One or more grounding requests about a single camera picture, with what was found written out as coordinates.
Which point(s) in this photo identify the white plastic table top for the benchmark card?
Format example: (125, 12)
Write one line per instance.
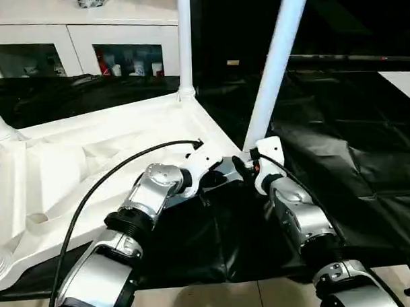
(90, 137)

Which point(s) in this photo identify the black table mat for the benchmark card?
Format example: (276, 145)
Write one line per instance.
(343, 162)

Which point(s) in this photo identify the dark metal rod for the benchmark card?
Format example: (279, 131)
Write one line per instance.
(350, 57)

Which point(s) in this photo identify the black backdrop cloth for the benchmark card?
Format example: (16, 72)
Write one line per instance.
(338, 21)

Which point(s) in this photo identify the white flat board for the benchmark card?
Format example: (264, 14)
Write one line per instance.
(403, 86)

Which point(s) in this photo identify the white glass-door cabinet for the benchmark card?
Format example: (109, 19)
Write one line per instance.
(69, 30)

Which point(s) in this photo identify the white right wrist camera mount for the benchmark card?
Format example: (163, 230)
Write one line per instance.
(270, 148)

